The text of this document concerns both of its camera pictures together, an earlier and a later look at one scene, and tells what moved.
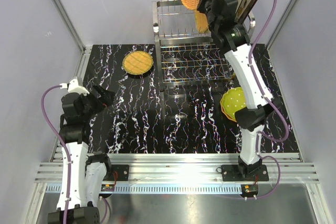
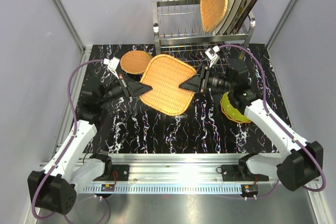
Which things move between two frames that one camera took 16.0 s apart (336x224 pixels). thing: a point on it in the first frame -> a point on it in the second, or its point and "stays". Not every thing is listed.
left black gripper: (107, 97) -> (131, 89)
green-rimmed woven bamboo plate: (137, 62) stays
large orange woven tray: (202, 24) -> (164, 74)
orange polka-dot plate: (224, 112) stays
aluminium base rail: (187, 168) stays
